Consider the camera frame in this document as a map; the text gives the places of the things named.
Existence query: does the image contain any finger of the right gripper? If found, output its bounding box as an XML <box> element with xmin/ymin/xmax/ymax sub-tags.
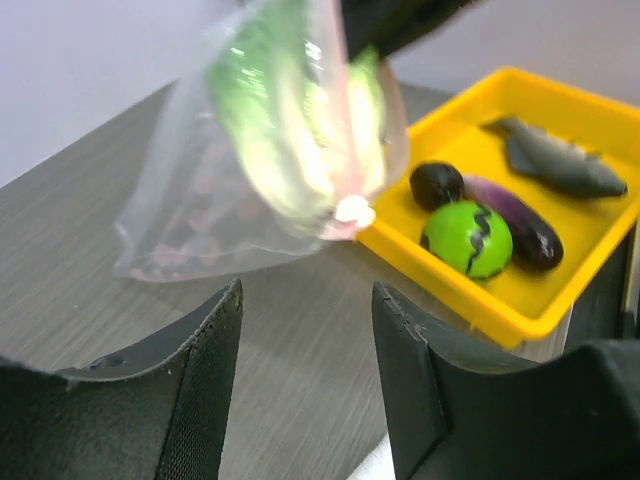
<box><xmin>341</xmin><ymin>0</ymin><xmax>479</xmax><ymax>60</ymax></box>

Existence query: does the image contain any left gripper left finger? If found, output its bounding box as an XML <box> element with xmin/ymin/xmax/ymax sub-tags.
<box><xmin>1</xmin><ymin>281</ymin><xmax>243</xmax><ymax>480</ymax></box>

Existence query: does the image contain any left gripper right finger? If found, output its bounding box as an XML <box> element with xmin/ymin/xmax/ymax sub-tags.
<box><xmin>371</xmin><ymin>282</ymin><xmax>639</xmax><ymax>479</ymax></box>

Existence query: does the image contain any green polka dot toy food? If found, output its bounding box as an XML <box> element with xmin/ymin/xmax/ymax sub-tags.
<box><xmin>206</xmin><ymin>1</ymin><xmax>388</xmax><ymax>240</ymax></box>

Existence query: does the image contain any clear zip top bag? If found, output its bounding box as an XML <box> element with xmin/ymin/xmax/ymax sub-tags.
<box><xmin>114</xmin><ymin>1</ymin><xmax>409</xmax><ymax>283</ymax></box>

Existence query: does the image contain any dark round toy plum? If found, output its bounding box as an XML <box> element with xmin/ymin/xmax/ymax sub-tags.
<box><xmin>409</xmin><ymin>162</ymin><xmax>464</xmax><ymax>211</ymax></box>

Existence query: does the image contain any green toy ball black zigzag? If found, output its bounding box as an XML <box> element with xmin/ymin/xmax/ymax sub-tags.
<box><xmin>419</xmin><ymin>200</ymin><xmax>513</xmax><ymax>282</ymax></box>

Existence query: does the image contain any purple toy eggplant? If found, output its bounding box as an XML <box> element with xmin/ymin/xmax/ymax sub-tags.
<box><xmin>462</xmin><ymin>174</ymin><xmax>564</xmax><ymax>272</ymax></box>

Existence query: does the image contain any white toy fish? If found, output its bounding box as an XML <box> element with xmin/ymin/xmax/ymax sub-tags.
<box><xmin>480</xmin><ymin>116</ymin><xmax>628</xmax><ymax>199</ymax></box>

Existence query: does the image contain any white rolled towel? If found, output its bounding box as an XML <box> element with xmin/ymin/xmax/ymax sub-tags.
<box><xmin>347</xmin><ymin>434</ymin><xmax>396</xmax><ymax>480</ymax></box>

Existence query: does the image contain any yellow plastic tray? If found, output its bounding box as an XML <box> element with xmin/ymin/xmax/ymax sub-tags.
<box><xmin>359</xmin><ymin>67</ymin><xmax>639</xmax><ymax>349</ymax></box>

